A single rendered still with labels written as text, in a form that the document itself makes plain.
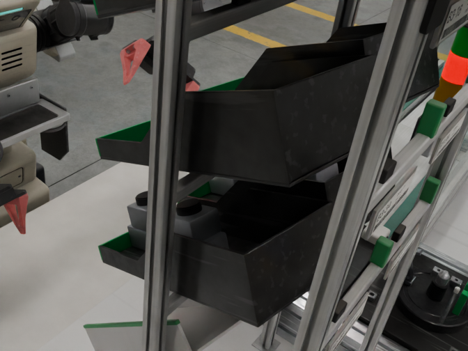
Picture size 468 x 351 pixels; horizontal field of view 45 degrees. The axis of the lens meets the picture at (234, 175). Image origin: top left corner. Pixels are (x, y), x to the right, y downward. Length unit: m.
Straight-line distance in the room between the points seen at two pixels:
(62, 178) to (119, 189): 1.51
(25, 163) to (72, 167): 1.50
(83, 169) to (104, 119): 0.51
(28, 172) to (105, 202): 0.24
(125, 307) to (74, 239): 0.22
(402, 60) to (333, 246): 0.15
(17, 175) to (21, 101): 0.21
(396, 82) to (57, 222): 1.06
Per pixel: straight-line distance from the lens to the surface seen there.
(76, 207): 1.35
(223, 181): 0.81
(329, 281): 0.43
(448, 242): 1.46
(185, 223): 0.62
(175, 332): 0.65
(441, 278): 1.06
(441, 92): 1.10
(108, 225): 1.29
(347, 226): 0.39
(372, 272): 0.60
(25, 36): 1.33
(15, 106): 1.35
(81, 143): 3.15
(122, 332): 0.78
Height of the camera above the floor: 1.71
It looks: 35 degrees down
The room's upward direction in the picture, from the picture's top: 9 degrees clockwise
